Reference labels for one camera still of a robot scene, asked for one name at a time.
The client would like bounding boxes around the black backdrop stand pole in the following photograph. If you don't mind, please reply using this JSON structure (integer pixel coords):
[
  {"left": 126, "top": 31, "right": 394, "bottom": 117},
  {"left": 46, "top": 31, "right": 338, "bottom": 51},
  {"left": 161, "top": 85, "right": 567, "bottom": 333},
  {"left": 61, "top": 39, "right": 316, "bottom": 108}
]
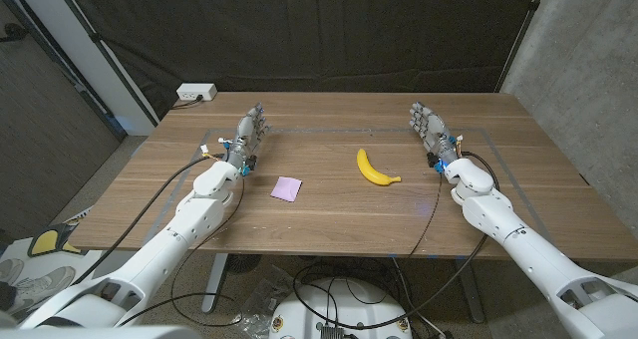
[{"left": 494, "top": 0, "right": 549, "bottom": 94}]

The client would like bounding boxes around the grey sneaker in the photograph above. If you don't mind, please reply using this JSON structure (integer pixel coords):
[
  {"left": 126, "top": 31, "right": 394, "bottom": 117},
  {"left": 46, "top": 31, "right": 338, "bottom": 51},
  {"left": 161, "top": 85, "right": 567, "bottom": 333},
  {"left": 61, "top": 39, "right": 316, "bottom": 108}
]
[
  {"left": 0, "top": 257, "right": 26, "bottom": 286},
  {"left": 8, "top": 265, "right": 77, "bottom": 314}
]

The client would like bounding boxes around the white pillar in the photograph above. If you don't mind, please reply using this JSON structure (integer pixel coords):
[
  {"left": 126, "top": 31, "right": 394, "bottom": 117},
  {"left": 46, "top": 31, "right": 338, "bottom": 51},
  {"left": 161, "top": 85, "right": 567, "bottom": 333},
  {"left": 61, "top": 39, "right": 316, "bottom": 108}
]
[{"left": 9, "top": 0, "right": 157, "bottom": 137}]

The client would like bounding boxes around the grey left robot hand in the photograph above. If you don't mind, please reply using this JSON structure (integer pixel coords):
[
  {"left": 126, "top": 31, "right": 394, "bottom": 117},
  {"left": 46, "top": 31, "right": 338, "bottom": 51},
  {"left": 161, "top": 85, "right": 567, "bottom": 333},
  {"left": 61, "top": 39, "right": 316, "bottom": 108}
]
[{"left": 224, "top": 103, "right": 272, "bottom": 176}]

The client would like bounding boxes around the grey tape outline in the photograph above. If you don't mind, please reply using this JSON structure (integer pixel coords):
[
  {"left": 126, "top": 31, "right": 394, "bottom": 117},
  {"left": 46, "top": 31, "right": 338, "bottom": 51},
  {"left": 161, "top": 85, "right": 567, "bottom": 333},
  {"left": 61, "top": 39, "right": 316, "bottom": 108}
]
[{"left": 144, "top": 127, "right": 554, "bottom": 258}]

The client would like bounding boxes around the black power strip cable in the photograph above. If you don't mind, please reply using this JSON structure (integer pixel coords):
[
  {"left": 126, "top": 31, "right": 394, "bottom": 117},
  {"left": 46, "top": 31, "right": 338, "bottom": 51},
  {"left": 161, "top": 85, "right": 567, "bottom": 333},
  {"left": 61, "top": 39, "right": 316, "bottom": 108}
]
[{"left": 171, "top": 95, "right": 204, "bottom": 111}]

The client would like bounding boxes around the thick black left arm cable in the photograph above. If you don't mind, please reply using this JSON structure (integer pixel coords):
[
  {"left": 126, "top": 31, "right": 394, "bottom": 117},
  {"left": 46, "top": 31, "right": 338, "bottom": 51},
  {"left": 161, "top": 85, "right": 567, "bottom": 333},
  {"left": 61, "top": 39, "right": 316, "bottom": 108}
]
[{"left": 72, "top": 152, "right": 228, "bottom": 286}]

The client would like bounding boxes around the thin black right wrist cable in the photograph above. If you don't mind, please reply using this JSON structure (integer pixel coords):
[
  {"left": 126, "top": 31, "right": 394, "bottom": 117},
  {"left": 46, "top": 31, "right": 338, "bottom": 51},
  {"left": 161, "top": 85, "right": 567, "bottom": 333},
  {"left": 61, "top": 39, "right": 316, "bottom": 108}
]
[{"left": 407, "top": 172, "right": 445, "bottom": 259}]

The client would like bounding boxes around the yellow toy banana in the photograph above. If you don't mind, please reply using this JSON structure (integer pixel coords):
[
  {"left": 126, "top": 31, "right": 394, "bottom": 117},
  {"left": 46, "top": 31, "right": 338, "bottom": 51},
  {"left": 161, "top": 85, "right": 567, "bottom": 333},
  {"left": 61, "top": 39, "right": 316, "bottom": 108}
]
[{"left": 356, "top": 148, "right": 403, "bottom": 186}]

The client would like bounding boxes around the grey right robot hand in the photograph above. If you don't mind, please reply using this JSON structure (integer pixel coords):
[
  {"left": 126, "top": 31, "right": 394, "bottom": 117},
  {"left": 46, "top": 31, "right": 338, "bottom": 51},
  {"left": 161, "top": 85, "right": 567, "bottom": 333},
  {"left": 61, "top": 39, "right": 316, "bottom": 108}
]
[{"left": 408, "top": 101, "right": 461, "bottom": 173}]

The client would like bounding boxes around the clear plastic bag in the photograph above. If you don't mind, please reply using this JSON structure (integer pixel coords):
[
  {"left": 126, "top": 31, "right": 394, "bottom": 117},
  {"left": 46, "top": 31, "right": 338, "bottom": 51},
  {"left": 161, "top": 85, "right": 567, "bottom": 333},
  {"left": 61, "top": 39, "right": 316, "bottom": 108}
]
[{"left": 231, "top": 266, "right": 296, "bottom": 338}]

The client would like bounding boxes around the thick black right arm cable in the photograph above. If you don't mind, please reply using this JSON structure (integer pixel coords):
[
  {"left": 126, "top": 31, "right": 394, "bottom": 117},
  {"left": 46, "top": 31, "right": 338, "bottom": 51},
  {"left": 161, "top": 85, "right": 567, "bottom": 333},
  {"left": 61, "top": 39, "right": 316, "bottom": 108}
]
[{"left": 293, "top": 151, "right": 501, "bottom": 330}]

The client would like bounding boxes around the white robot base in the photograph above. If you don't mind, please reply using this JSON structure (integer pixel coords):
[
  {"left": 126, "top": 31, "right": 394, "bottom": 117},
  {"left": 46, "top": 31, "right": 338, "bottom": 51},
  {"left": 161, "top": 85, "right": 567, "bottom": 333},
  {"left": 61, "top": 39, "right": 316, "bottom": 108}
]
[{"left": 268, "top": 277, "right": 414, "bottom": 339}]

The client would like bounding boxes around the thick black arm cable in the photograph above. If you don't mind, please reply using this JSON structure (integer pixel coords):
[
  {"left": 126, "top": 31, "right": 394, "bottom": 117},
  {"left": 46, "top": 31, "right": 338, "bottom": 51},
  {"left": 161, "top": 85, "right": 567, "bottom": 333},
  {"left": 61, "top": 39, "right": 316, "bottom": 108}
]
[
  {"left": 72, "top": 152, "right": 228, "bottom": 286},
  {"left": 293, "top": 151, "right": 501, "bottom": 330}
]

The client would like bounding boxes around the purple sticky note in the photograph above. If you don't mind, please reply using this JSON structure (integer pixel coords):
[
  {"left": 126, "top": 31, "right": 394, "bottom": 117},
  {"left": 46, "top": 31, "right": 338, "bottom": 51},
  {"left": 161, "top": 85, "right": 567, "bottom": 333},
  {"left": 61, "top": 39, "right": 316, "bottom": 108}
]
[{"left": 270, "top": 175, "right": 304, "bottom": 202}]

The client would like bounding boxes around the grey table leg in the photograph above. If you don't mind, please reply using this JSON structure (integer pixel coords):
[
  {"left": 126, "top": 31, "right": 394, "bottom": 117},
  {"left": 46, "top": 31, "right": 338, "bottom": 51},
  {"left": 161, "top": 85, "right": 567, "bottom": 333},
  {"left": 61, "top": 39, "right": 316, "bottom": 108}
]
[{"left": 456, "top": 258, "right": 485, "bottom": 324}]

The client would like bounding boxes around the black backdrop curtain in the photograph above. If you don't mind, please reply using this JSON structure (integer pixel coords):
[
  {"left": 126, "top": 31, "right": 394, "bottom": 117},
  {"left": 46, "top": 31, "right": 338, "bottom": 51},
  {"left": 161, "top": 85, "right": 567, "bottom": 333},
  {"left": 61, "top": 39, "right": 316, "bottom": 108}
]
[{"left": 59, "top": 0, "right": 549, "bottom": 122}]

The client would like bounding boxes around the white table leg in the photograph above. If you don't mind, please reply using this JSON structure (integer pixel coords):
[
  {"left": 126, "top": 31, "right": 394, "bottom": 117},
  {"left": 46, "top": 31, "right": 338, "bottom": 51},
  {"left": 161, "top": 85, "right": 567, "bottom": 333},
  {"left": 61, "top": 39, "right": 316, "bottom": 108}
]
[{"left": 201, "top": 252, "right": 229, "bottom": 314}]

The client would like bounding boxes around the white power strip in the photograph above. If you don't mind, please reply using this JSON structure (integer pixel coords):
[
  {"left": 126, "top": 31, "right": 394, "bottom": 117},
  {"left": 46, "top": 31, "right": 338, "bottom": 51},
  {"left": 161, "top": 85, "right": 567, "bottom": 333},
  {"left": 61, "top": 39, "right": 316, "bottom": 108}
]
[{"left": 175, "top": 83, "right": 218, "bottom": 103}]

